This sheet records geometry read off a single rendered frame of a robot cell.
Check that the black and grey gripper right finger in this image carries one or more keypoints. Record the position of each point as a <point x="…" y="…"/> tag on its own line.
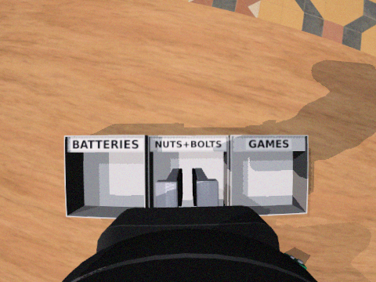
<point x="205" y="191"/>

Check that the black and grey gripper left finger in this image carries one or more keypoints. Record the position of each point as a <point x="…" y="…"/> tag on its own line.
<point x="169" y="192"/>

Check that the grey three-compartment sorting tray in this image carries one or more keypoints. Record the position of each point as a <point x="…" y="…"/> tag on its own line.
<point x="106" y="175"/>

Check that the green nine-volt battery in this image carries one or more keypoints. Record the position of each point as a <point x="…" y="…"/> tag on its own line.
<point x="297" y="260"/>

